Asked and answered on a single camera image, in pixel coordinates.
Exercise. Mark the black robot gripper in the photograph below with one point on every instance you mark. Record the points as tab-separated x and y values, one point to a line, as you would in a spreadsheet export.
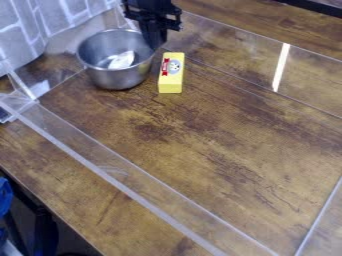
157	16

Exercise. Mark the blue object at table edge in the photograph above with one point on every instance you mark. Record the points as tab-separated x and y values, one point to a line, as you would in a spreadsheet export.
6	201

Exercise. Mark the clear acrylic enclosure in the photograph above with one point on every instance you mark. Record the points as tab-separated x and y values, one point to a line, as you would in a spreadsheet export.
226	170

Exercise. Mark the yellow butter block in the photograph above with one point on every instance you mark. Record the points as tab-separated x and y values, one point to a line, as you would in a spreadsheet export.
170	82

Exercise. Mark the black table leg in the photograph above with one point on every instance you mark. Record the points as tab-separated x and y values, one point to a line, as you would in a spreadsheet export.
46	234

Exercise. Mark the grey brick pattern cloth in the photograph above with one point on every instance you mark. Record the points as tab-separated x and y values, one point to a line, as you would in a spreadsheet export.
31	21

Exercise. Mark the stainless steel bowl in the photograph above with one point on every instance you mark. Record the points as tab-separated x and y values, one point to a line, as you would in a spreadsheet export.
117	58

